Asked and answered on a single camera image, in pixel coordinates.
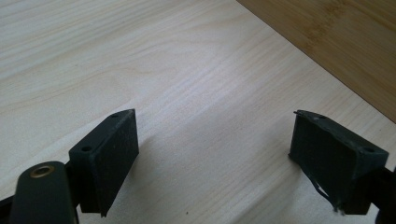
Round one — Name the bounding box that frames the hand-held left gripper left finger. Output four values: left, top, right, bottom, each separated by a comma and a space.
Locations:
68, 108, 140, 218

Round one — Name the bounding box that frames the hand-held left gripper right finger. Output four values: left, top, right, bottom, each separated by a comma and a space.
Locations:
288, 109, 389, 216

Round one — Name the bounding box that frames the brown bamboo board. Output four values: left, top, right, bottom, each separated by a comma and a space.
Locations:
236, 0, 396, 124

